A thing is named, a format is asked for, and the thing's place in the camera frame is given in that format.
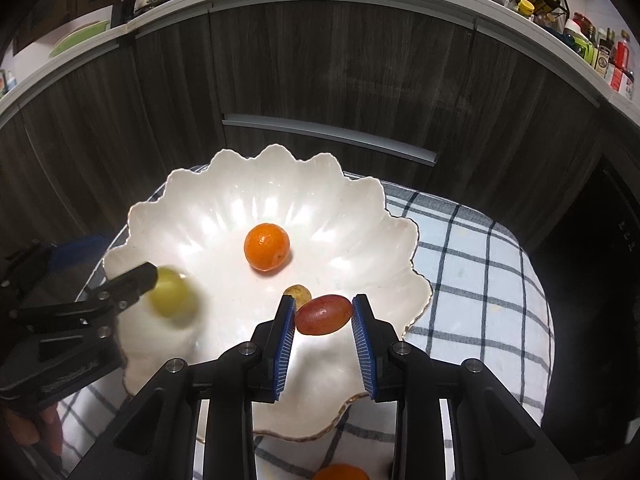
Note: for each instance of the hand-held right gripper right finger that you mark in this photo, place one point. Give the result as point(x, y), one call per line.
point(362, 345)

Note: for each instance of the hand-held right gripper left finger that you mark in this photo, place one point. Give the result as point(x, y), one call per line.
point(285, 345)

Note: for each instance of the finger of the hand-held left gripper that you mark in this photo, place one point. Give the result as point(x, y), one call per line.
point(25, 270)
point(132, 282)

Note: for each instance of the green round jujube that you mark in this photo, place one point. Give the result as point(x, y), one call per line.
point(174, 299)

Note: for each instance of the red grape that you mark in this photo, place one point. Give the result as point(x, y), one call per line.
point(322, 315)

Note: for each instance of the small tan longan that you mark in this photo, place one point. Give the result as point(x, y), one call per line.
point(299, 293)

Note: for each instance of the orange mandarin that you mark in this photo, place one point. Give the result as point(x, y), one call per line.
point(341, 473)
point(267, 247)

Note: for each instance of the white scalloped bowl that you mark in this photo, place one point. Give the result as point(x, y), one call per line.
point(225, 210)

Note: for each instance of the person's left hand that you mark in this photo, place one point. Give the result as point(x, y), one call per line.
point(37, 425)

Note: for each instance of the white checked cloth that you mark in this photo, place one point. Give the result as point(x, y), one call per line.
point(475, 285)

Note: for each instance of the black built-in dishwasher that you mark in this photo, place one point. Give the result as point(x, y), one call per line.
point(590, 310)

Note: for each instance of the green dish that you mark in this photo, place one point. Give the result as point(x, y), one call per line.
point(80, 37)

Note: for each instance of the black knife block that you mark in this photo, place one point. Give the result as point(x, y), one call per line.
point(125, 10)

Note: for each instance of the dark wood-grain base cabinet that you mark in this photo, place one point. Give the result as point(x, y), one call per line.
point(325, 60)

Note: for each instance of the green plastic container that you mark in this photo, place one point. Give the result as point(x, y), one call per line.
point(580, 46)

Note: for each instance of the yellow cap bottle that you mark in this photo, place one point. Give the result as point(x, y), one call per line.
point(525, 9)

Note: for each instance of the dark sauce bottle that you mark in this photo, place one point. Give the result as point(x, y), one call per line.
point(605, 56)

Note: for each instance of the red label bottle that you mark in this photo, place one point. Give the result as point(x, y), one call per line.
point(622, 62)

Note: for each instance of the red lid jar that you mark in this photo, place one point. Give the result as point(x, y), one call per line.
point(582, 22)

